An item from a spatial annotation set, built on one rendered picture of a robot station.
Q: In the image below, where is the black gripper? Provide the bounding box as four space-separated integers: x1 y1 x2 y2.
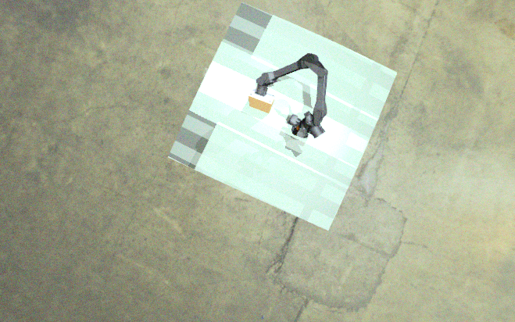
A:
288 113 311 129

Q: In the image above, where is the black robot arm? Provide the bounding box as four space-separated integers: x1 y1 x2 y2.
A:
255 53 328 138

